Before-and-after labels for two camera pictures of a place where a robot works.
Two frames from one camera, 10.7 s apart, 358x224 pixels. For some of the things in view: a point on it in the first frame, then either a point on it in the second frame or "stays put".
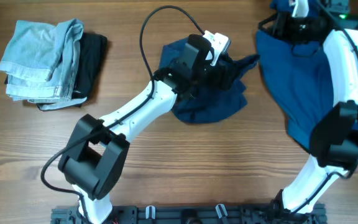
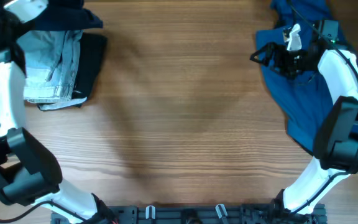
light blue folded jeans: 41,62 stays put
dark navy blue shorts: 209,105 → 64,15
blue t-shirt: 299,78 stays put
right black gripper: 291,23 → 278,56
